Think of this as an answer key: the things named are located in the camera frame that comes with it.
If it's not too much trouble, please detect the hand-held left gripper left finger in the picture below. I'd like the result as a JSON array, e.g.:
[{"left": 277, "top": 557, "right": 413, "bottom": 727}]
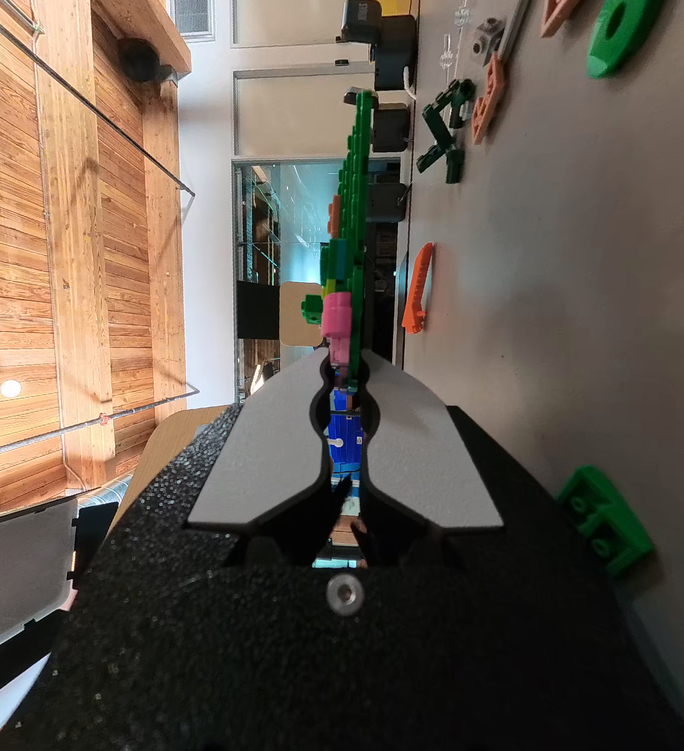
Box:
[{"left": 188, "top": 350, "right": 334, "bottom": 565}]

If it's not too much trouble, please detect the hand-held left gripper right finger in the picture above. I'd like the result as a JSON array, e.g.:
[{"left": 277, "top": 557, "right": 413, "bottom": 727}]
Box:
[{"left": 356, "top": 350, "right": 505, "bottom": 565}]

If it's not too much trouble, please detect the round green lego build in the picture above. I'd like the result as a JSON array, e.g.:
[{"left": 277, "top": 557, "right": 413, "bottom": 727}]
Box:
[{"left": 300, "top": 90, "right": 379, "bottom": 392}]

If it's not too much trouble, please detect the green curved lego brick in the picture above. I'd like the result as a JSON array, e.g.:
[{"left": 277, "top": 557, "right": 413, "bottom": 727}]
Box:
[{"left": 555, "top": 464, "right": 656, "bottom": 580}]

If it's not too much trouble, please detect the dark green lego assembly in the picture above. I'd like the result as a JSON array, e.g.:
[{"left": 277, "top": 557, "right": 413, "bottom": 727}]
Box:
[{"left": 416, "top": 77, "right": 478, "bottom": 175}]

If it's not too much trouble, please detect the small tan lego plate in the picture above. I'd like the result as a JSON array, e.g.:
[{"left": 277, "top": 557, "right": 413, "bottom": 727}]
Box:
[{"left": 470, "top": 52, "right": 509, "bottom": 146}]

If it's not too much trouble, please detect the grey lego connector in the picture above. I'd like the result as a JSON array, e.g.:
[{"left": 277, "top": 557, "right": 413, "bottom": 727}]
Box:
[{"left": 471, "top": 16, "right": 507, "bottom": 57}]

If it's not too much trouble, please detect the grey lego axle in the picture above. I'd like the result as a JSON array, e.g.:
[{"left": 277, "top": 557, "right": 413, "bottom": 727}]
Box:
[{"left": 496, "top": 0, "right": 534, "bottom": 63}]

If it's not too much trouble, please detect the green round lego tile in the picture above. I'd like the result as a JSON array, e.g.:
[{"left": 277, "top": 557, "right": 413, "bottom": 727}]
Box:
[{"left": 586, "top": 0, "right": 666, "bottom": 80}]

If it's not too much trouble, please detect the large tan lego plate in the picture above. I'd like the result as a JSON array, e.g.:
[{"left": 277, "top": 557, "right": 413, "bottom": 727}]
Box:
[{"left": 539, "top": 0, "right": 584, "bottom": 40}]

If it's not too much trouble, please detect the stack of blue bins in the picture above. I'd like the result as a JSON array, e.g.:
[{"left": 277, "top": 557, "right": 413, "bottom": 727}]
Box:
[{"left": 328, "top": 406, "right": 367, "bottom": 471}]

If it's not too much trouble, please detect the black panel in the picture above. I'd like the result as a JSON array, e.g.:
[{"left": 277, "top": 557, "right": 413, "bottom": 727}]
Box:
[{"left": 235, "top": 279, "right": 282, "bottom": 341}]

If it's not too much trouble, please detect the black desk mat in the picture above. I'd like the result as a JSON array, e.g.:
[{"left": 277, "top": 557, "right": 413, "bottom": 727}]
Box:
[{"left": 392, "top": 251, "right": 409, "bottom": 366}]

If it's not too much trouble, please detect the orange brick separator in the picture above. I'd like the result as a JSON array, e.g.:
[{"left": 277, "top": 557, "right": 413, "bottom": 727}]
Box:
[{"left": 401, "top": 241, "right": 435, "bottom": 335}]

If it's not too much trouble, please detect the grey ceiling pipe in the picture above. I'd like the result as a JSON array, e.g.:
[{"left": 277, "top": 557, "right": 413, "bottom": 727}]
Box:
[{"left": 0, "top": 383, "right": 201, "bottom": 465}]

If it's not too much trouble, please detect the black battery charger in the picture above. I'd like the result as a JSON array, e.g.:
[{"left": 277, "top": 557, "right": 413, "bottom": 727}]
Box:
[
  {"left": 367, "top": 182, "right": 409, "bottom": 224},
  {"left": 343, "top": 86, "right": 412, "bottom": 155},
  {"left": 335, "top": 0, "right": 419, "bottom": 93}
]

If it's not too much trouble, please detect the grey panel light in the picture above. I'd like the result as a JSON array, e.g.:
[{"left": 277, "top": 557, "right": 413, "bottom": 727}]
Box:
[{"left": 0, "top": 498, "right": 121, "bottom": 665}]

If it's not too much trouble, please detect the white door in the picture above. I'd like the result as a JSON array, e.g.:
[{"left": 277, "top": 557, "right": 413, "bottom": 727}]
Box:
[
  {"left": 232, "top": 69, "right": 379, "bottom": 157},
  {"left": 229, "top": 0, "right": 350, "bottom": 49}
]

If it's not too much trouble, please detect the black ceiling rod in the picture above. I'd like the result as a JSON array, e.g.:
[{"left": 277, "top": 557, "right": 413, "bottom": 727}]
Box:
[{"left": 0, "top": 0, "right": 197, "bottom": 198}]

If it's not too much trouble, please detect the black ceiling speaker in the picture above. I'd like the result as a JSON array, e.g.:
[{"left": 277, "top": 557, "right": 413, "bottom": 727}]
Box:
[{"left": 119, "top": 37, "right": 176, "bottom": 84}]

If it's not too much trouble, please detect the silver air duct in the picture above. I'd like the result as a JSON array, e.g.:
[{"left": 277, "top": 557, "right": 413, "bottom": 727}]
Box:
[{"left": 77, "top": 474, "right": 135, "bottom": 509}]

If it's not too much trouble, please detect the wall air vent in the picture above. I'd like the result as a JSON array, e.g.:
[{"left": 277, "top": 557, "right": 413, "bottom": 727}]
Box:
[{"left": 167, "top": 0, "right": 216, "bottom": 42}]

